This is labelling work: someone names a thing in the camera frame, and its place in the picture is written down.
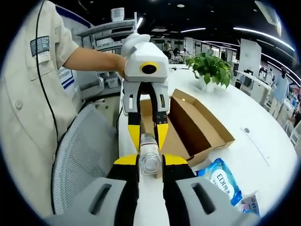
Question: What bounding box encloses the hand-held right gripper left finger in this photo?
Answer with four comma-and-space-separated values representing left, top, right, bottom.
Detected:
46, 154, 140, 226

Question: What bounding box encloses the grey mesh office chair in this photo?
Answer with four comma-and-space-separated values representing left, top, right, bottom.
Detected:
50, 103, 121, 215

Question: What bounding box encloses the clear plastic bottle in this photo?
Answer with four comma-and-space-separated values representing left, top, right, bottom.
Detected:
138, 132, 163, 179

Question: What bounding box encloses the brown cardboard shoe box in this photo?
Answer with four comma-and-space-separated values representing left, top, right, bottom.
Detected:
140, 89, 236, 168

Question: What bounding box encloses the ceiling light strip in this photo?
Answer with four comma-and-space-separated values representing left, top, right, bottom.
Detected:
232, 27, 296, 51

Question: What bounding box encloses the light blue tissue packet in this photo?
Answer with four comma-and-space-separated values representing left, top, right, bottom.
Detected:
239, 193, 261, 218

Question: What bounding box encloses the blue wet wipes pack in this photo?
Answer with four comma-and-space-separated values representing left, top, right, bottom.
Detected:
196, 157, 243, 208

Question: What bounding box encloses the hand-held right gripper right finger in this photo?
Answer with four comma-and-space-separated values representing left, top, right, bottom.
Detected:
162, 154, 250, 226

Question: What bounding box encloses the thin black cable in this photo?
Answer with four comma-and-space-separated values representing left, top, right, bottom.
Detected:
34, 0, 59, 144

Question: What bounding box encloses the white ribbed box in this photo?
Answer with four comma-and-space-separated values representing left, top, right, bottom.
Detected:
110, 8, 125, 23

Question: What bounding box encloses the green potted plant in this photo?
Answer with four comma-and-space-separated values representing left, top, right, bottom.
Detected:
185, 53, 233, 93

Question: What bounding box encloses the metal storage shelf rack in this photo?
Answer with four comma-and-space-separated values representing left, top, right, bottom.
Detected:
77, 11, 143, 56

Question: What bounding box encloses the ceiling air conditioner vent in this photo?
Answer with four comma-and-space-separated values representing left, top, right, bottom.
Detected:
254, 0, 283, 27

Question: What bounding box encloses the blue white wall poster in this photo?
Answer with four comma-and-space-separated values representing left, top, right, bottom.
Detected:
55, 5, 95, 91

